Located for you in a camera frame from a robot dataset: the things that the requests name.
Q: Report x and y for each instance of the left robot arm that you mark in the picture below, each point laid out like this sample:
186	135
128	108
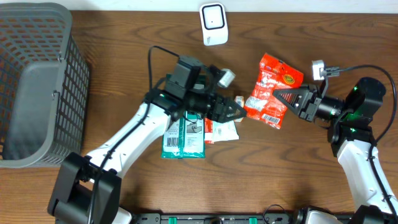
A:
88	188

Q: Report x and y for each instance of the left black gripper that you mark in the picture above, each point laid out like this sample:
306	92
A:
231	111

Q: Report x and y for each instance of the light green snack packet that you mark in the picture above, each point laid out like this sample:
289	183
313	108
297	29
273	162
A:
224	131

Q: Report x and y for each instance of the small orange snack packet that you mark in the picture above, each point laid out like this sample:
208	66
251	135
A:
240	101

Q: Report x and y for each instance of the white barcode scanner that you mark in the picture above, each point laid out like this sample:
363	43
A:
214	24

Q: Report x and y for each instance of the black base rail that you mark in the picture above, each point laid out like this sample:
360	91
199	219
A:
270	218

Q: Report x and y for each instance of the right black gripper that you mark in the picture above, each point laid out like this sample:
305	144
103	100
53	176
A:
306	103

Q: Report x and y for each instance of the large red snack bag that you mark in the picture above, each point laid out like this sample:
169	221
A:
274	74

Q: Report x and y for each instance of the white green snack packet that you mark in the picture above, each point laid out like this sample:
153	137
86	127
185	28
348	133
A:
185	138

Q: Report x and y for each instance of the small red snack packet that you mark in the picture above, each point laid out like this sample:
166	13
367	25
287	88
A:
208	131

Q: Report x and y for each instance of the grey plastic mesh basket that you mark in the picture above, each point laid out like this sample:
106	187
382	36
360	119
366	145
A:
44	86

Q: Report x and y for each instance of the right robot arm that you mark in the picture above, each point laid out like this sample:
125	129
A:
352	142

